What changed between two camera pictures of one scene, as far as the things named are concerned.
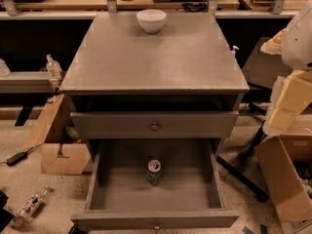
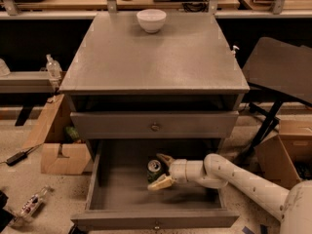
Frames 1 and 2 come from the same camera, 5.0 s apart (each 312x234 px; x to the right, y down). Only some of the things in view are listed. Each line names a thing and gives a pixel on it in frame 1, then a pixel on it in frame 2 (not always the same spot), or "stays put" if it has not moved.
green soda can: [154, 171] stays put
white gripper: [298, 44] to [177, 172]
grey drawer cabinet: [166, 96] stays put
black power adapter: [19, 157] stays put
